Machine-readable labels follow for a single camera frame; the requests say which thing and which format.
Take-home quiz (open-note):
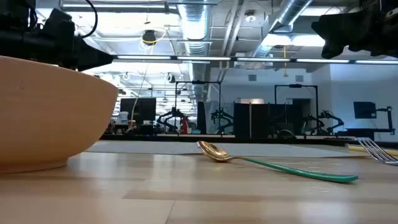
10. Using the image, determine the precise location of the overhead LED light bar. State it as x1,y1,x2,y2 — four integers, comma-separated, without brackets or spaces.
113,55,398,65

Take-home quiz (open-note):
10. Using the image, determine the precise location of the tan wooden bowl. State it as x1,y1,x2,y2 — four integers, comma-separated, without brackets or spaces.
0,55,119,174

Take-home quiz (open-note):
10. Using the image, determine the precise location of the slanted silver ventilation duct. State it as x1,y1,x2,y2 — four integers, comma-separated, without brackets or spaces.
251,0,313,58

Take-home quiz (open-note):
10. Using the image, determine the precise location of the straight silver ventilation duct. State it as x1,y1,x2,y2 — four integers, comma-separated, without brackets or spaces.
177,0,213,57

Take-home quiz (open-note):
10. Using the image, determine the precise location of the black metal rig frame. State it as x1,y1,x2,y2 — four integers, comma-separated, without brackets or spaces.
274,83,319,135
174,80,222,135

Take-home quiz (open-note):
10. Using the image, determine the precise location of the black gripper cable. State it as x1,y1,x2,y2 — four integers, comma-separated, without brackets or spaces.
81,0,99,39

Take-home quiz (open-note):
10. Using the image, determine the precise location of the gold spoon green handle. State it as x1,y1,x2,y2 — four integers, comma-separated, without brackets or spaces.
196,140,359,184

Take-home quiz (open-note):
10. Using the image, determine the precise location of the black ceiling camera yellow cable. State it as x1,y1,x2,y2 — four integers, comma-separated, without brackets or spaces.
141,27,167,47

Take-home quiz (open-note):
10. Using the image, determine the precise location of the red object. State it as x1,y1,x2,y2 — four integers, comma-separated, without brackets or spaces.
180,116,190,135

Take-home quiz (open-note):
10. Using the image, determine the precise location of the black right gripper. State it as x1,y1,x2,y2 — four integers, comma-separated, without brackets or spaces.
311,0,398,60

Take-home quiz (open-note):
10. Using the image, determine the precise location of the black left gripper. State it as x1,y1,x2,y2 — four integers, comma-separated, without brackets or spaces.
0,0,114,72

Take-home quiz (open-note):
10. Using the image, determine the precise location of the yellow strip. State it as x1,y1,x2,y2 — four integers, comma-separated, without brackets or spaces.
346,143,398,157

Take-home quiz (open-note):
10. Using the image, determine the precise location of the silver fork orange handle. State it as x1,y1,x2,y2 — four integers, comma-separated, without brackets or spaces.
356,137,398,166

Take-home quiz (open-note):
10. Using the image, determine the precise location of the black partition panel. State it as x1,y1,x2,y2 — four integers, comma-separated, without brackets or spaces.
233,102,312,139

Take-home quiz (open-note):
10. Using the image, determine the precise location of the black table border rail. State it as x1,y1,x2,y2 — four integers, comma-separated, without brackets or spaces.
99,133,398,149

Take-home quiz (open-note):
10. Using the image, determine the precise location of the large black monitor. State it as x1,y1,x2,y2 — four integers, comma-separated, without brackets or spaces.
119,97,157,126

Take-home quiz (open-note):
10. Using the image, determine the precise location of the dark blue wall monitor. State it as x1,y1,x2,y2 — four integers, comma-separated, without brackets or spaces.
353,101,377,119

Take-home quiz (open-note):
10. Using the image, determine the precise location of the grey cloth placemat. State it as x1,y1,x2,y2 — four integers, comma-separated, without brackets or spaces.
86,140,368,159

